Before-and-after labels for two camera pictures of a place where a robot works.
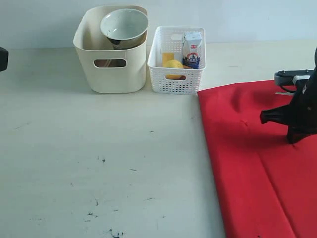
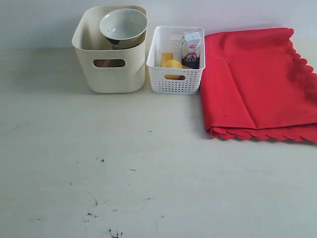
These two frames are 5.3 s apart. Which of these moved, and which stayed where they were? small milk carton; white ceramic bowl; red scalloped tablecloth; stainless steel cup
Moved: red scalloped tablecloth
Stayed: small milk carton; stainless steel cup; white ceramic bowl
